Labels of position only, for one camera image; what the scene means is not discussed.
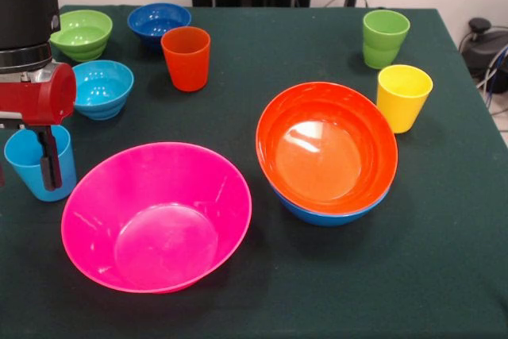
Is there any orange cup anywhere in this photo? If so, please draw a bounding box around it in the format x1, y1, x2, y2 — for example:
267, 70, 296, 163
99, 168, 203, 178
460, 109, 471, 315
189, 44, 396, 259
160, 26, 211, 93

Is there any green ribbed bowl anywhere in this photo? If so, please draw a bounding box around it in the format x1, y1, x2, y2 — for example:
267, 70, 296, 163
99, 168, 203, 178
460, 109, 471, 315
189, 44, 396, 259
49, 9, 114, 63

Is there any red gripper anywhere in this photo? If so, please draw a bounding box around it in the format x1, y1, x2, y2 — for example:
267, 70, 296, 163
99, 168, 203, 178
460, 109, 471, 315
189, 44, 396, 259
0, 61, 77, 192

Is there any green cup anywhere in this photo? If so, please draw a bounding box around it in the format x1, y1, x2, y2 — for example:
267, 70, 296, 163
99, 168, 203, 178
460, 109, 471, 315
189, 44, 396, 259
362, 9, 411, 70

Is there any large orange bowl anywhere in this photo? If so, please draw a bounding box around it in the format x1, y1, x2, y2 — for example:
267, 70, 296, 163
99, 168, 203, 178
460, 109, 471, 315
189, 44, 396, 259
255, 81, 399, 215

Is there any dark green tablecloth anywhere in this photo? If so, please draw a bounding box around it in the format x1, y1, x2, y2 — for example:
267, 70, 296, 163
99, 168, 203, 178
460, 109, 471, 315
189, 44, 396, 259
0, 4, 508, 339

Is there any light blue cup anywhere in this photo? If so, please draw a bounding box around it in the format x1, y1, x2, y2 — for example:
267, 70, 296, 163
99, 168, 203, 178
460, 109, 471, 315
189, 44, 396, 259
3, 124, 78, 202

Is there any large pink bowl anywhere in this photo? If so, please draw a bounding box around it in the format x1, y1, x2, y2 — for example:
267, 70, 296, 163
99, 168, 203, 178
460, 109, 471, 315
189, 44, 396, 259
60, 141, 253, 295

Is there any light blue ribbed bowl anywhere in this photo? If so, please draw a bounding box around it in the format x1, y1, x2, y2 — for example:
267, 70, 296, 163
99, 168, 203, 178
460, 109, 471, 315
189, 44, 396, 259
72, 60, 135, 121

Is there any dark blue ribbed bowl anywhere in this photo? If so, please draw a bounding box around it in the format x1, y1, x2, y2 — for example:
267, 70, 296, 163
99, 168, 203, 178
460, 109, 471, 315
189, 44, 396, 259
126, 2, 193, 52

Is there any yellow cup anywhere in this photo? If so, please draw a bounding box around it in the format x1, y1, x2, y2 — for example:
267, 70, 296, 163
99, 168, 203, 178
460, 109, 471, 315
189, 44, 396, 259
375, 64, 434, 134

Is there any bundle of floor cables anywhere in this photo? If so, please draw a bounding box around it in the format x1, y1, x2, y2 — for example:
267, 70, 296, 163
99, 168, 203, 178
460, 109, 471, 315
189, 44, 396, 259
475, 43, 508, 133

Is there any large blue bowl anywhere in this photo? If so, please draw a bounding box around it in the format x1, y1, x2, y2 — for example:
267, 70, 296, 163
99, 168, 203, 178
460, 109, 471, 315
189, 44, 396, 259
269, 179, 392, 228

